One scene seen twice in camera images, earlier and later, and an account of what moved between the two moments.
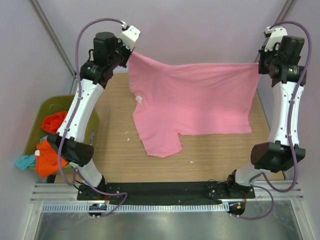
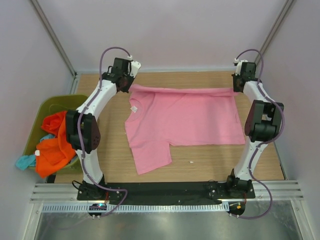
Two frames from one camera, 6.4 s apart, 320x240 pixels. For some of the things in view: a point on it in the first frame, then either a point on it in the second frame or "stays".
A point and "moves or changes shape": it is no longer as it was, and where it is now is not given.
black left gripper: x=128 y=54 → x=126 y=89
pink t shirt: x=171 y=99 moves or changes shape
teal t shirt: x=28 y=161 stays
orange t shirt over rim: x=46 y=160 stays
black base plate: x=165 y=193 stays
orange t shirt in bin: x=51 y=124 stays
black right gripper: x=262 y=70 → x=235 y=88
